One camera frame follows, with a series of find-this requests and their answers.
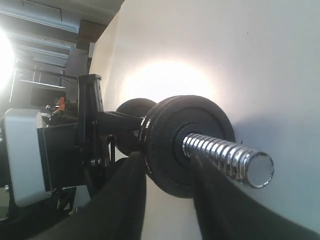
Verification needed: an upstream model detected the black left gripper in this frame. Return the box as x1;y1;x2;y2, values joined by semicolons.
37;74;142;197

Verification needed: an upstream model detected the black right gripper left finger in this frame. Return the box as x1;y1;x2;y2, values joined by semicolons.
33;152;147;240

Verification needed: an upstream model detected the chrome dumbbell bar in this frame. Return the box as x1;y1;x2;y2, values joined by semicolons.
136;117;275;189

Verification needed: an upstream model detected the black weight plate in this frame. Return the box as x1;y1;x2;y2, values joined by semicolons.
115;98;156;156
138;95;178;153
140;95;235;199

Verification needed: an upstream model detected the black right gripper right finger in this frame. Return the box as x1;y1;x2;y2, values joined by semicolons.
187;150;320;240

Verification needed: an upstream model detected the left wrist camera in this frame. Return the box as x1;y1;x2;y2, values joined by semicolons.
3;108;49;207

